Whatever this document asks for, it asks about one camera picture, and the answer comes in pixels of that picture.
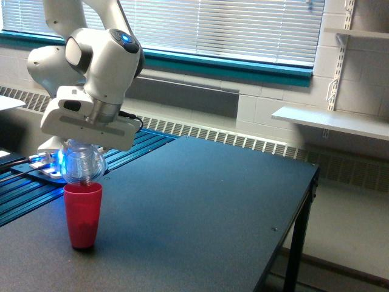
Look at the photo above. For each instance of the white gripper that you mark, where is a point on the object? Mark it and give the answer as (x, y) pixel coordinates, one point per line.
(74, 114)

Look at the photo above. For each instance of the clear plastic cup with nuts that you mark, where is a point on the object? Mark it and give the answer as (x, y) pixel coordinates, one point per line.
(81, 164)

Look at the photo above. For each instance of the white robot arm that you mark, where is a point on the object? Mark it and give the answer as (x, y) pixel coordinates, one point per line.
(87, 79)

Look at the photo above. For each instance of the white table at left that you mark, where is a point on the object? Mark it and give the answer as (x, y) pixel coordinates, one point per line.
(7, 103)

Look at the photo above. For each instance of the red plastic cup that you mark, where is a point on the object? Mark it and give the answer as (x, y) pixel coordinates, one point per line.
(82, 204)

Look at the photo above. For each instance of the white window blinds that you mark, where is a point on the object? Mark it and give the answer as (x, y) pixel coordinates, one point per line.
(273, 33)

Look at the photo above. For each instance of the black table leg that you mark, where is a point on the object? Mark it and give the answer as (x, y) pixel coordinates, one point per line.
(297, 244)

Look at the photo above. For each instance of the baseboard heater vent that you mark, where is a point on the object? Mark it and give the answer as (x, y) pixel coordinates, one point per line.
(359, 171)

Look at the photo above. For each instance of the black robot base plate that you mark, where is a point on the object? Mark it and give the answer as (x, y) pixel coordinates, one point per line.
(52, 174)

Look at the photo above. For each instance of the white shelf rail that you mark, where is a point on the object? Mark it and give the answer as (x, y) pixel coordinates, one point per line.
(342, 39)

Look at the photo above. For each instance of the white lower wall shelf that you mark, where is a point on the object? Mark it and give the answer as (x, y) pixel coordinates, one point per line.
(349, 123)

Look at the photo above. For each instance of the white wall shelf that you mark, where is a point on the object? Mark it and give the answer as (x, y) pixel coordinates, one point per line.
(349, 123)
(358, 33)

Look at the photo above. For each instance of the white upper wall shelf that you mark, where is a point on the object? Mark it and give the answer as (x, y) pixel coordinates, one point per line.
(358, 33)

